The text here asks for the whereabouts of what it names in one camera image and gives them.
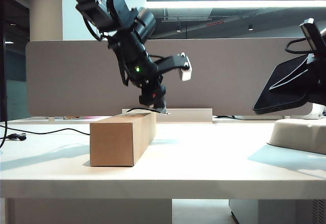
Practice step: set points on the dark glass door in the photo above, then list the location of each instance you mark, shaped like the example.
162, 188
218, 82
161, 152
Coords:
17, 56

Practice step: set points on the long ceiling light strip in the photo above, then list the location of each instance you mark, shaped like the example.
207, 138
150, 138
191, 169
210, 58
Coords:
229, 4

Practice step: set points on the black smartphone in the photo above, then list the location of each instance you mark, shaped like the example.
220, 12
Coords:
275, 101

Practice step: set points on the brown cardboard box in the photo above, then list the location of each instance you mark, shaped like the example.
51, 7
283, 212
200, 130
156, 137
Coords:
112, 145

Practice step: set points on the white rounded appliance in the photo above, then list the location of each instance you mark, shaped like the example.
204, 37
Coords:
318, 112

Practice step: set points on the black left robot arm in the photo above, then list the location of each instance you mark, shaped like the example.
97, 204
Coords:
127, 51

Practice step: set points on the grey fabric desk divider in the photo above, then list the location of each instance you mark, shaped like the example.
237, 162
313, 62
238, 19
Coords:
76, 81

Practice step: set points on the coloured papers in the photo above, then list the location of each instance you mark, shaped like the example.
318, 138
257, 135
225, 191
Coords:
86, 117

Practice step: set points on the white padded phone stand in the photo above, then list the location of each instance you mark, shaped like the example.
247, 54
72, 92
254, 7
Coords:
298, 135

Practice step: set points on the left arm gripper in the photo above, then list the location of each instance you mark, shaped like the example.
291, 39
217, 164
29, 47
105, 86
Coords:
152, 94

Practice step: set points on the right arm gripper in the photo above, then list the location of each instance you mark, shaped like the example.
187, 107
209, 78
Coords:
315, 38

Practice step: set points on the red LED sign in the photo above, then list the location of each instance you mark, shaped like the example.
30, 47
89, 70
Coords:
214, 24

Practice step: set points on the black ceiling spot lamp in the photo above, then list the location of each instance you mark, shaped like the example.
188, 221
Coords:
250, 27
178, 28

